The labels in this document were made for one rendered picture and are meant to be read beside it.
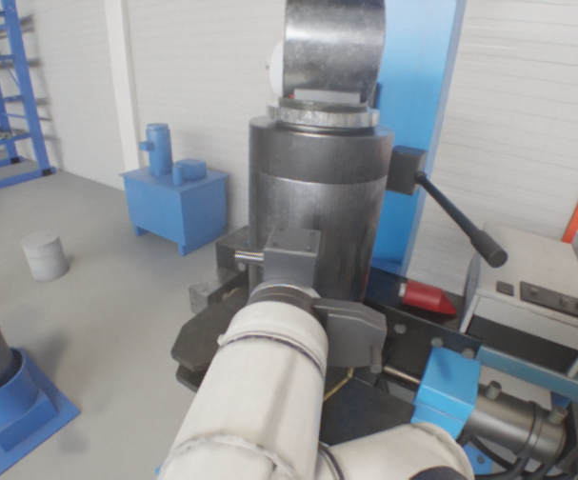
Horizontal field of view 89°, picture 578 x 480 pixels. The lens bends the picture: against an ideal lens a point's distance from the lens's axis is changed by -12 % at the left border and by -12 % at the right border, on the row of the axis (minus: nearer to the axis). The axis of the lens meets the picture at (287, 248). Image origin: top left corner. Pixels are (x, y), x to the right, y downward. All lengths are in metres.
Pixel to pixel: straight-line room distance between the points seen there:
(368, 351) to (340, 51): 0.33
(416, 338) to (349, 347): 0.52
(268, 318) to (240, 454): 0.10
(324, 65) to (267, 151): 0.13
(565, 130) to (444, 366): 1.94
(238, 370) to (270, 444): 0.05
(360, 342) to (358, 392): 0.40
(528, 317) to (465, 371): 0.17
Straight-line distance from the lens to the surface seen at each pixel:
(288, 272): 0.30
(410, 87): 0.86
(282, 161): 0.43
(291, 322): 0.25
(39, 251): 3.05
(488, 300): 0.73
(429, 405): 0.74
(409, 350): 0.84
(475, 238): 0.51
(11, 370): 1.87
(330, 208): 0.44
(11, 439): 2.04
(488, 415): 0.78
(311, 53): 0.44
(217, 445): 0.19
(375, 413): 0.67
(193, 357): 0.74
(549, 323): 0.76
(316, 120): 0.43
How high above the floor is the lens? 1.54
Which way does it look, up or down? 29 degrees down
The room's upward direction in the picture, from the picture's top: 3 degrees clockwise
